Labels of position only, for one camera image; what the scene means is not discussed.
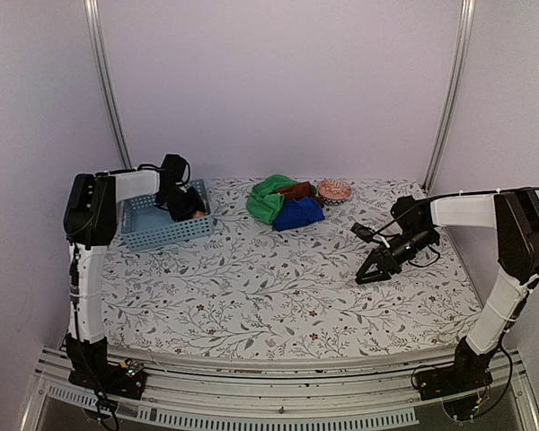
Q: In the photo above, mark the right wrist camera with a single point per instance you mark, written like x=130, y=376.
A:
x=369, y=235

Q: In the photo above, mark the left aluminium frame post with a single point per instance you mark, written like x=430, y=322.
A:
x=101, y=63

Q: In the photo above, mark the aluminium frame post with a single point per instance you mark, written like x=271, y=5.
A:
x=462, y=44
x=101, y=63

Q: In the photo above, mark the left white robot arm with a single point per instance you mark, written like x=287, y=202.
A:
x=91, y=221

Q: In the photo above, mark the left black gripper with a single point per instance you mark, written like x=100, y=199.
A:
x=197, y=203

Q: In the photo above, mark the blue towel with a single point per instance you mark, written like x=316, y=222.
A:
x=298, y=213

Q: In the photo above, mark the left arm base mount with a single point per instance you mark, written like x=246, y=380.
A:
x=112, y=375

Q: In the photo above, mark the dark red towel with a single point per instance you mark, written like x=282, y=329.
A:
x=297, y=191

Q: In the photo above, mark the red patterned bowl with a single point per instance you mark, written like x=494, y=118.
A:
x=334, y=192

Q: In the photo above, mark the right aluminium frame post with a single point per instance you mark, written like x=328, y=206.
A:
x=462, y=44

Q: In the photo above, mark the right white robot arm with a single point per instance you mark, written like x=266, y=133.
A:
x=512, y=216

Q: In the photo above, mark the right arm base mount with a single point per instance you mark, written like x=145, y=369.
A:
x=468, y=372

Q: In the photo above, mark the light blue plastic basket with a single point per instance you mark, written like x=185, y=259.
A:
x=144, y=226

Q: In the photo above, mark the front aluminium rail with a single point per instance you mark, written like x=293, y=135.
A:
x=368, y=393

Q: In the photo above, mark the orange bunny towel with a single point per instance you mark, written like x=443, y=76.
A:
x=198, y=214

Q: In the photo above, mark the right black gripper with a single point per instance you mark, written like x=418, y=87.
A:
x=390, y=265

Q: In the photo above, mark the green towel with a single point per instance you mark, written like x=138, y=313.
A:
x=263, y=203

